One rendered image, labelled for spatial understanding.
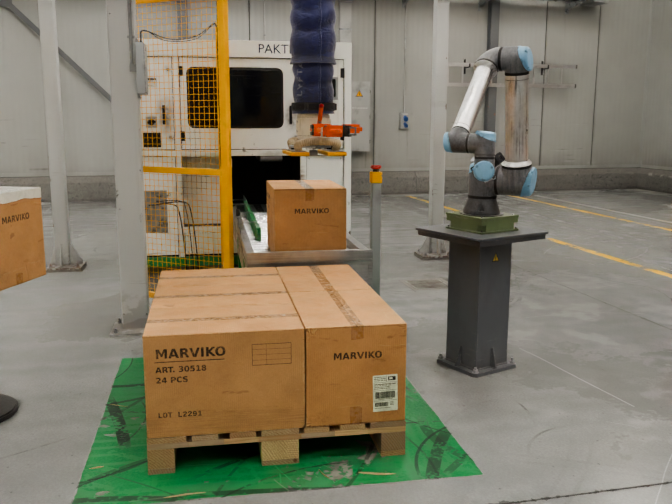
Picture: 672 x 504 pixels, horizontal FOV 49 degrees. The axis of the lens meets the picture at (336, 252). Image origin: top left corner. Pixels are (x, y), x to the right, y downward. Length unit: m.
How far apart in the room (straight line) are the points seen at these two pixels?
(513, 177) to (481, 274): 0.52
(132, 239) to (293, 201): 1.18
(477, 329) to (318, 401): 1.28
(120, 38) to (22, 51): 8.35
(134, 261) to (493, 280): 2.20
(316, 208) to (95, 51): 9.16
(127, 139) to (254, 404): 2.27
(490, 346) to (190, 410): 1.78
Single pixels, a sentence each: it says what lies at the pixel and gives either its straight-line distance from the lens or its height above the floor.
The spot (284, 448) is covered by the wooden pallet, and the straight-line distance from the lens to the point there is 2.94.
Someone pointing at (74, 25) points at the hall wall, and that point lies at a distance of 12.90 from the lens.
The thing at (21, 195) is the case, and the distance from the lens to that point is 3.41.
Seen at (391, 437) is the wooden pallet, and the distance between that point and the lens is 3.00.
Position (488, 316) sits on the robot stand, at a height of 0.30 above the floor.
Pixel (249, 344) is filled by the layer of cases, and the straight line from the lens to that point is 2.77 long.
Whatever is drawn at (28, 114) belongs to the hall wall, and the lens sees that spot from 12.92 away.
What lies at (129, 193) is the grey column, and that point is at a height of 0.87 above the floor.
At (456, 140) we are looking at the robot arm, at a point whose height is 1.23.
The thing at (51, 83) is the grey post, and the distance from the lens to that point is 6.85.
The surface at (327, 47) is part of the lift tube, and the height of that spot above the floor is 1.67.
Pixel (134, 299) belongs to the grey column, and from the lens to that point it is 4.77.
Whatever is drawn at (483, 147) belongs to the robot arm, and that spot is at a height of 1.20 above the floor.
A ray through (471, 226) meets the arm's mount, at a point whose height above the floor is 0.78.
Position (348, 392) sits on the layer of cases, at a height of 0.28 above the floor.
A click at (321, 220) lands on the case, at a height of 0.77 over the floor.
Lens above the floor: 1.32
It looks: 10 degrees down
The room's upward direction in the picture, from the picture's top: straight up
